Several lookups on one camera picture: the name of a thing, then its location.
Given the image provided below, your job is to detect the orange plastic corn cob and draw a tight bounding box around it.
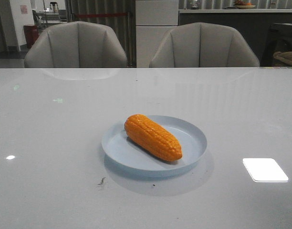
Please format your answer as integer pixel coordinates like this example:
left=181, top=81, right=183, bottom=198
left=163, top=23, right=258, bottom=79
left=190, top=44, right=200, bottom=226
left=124, top=114, right=183, bottom=162

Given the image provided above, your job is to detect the light blue round plate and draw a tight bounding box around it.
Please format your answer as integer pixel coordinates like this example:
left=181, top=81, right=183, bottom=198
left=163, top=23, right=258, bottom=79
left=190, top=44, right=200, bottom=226
left=102, top=114, right=207, bottom=178

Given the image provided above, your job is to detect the beige chair on right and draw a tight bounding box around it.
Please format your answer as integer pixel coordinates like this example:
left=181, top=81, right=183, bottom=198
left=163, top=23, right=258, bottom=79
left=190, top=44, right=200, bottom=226
left=149, top=22, right=260, bottom=68

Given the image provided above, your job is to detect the beige chair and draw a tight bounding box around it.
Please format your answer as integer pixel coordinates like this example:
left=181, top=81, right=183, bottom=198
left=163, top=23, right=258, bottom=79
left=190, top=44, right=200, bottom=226
left=24, top=21, right=127, bottom=68
left=149, top=22, right=260, bottom=68

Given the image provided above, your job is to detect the white cabinet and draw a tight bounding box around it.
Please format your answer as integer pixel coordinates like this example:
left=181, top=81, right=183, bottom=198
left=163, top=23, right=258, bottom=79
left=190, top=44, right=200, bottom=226
left=135, top=0, right=178, bottom=68

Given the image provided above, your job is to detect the beige chair on left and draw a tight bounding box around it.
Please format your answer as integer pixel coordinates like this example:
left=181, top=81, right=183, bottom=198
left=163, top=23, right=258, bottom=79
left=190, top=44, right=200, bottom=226
left=24, top=21, right=127, bottom=68

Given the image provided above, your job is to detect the red barrier belt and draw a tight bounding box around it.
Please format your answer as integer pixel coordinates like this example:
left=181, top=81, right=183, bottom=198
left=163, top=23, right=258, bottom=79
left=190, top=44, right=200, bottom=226
left=74, top=12, right=128, bottom=18

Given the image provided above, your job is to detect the red trash bin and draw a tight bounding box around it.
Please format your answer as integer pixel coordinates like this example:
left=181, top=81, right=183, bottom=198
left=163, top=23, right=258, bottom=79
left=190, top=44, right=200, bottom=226
left=23, top=25, right=39, bottom=48

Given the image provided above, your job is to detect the fruit bowl on counter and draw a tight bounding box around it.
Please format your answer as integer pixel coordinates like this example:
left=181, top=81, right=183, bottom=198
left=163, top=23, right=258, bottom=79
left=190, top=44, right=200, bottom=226
left=233, top=0, right=256, bottom=9

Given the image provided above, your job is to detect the tan cushion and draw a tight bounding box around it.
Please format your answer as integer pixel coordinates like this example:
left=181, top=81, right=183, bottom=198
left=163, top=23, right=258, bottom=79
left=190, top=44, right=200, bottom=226
left=273, top=52, right=292, bottom=67

